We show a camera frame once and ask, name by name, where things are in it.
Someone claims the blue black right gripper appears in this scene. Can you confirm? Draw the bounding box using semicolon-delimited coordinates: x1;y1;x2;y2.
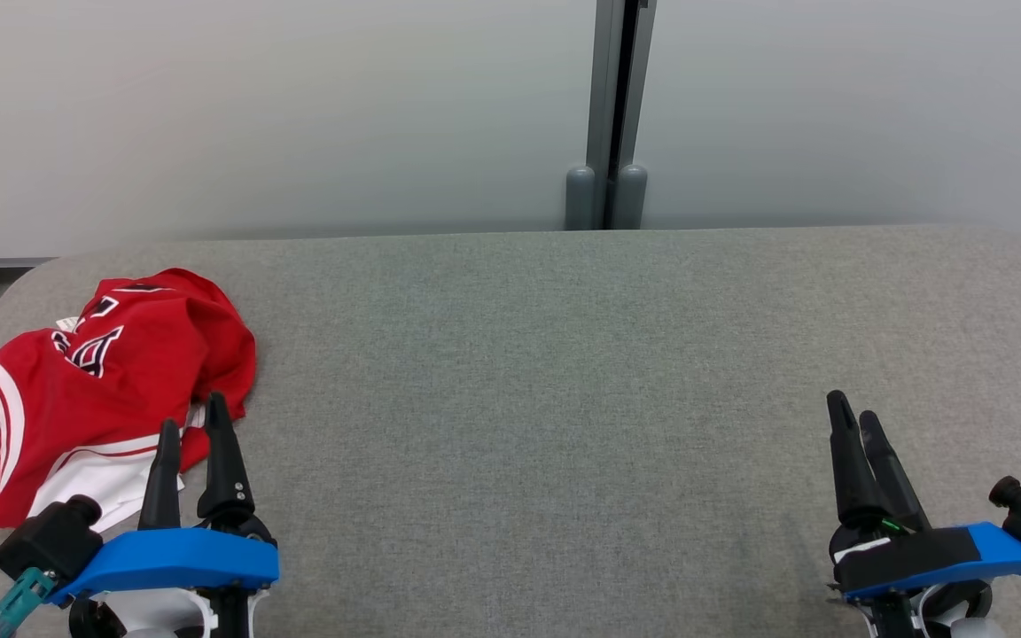
827;390;1021;638

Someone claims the teal plug left camera cable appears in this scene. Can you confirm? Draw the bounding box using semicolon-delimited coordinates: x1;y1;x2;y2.
0;567;59;638

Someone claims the red white jersey shirt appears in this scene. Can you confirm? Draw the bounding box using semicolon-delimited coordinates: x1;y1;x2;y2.
0;268;256;502

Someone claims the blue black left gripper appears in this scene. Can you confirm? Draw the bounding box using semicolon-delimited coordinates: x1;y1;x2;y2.
45;393;281;638

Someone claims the grey partition post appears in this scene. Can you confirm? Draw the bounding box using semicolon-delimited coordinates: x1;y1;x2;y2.
565;0;658;231

